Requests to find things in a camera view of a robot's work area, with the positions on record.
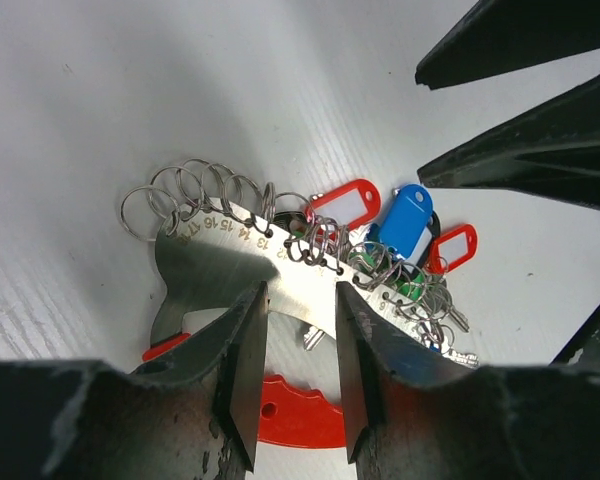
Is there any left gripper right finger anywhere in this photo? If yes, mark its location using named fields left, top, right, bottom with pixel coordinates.
left=336, top=282, right=600, bottom=479

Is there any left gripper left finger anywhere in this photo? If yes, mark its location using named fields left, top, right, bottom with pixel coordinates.
left=0, top=283, right=269, bottom=479

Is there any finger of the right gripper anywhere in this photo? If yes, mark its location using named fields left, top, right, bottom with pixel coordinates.
left=417, top=75, right=600, bottom=210
left=415, top=0, right=600, bottom=90

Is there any green key tag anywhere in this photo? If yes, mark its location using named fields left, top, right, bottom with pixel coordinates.
left=348, top=252, right=426, bottom=302

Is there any red key tag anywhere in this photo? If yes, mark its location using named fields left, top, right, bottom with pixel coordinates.
left=305, top=178, right=381, bottom=230
left=427, top=224, right=478, bottom=275

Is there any black key tag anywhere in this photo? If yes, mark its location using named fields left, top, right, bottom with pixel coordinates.
left=409, top=211, right=441, bottom=267

